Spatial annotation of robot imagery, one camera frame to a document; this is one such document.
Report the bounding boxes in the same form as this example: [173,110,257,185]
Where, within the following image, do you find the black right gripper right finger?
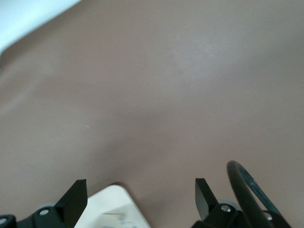
[191,178,250,228]

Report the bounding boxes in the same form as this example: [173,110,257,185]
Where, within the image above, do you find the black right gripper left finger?
[16,179,88,228]

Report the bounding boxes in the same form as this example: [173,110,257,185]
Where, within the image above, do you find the cream tray with bear print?
[86,184,152,228]

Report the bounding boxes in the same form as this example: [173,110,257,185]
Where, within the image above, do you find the brown table cover mat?
[0,0,304,228]

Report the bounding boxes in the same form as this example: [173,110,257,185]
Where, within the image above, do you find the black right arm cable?
[226,160,294,228]

